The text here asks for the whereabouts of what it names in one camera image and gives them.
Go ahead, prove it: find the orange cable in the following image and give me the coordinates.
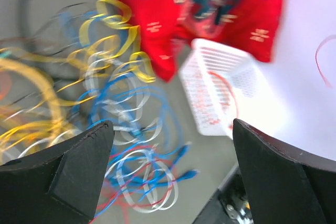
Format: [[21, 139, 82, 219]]
[[194, 70, 239, 127]]

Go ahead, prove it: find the red printed pillow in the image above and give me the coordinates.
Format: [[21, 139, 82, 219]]
[[120, 0, 284, 82]]

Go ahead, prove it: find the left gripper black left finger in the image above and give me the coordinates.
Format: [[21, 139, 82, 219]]
[[1, 121, 114, 223]]

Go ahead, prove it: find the white cable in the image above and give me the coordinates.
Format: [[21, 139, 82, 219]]
[[15, 50, 179, 214]]

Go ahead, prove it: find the black cable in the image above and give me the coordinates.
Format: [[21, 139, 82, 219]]
[[18, 0, 87, 80]]

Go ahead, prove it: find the red cable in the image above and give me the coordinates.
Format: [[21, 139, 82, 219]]
[[89, 144, 179, 224]]

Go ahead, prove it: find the right white plastic basket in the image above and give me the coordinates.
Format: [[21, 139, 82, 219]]
[[178, 38, 286, 138]]

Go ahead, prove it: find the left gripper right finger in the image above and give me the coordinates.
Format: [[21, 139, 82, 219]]
[[233, 119, 335, 224]]

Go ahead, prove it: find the blue cable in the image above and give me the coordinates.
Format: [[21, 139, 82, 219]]
[[57, 8, 200, 204]]

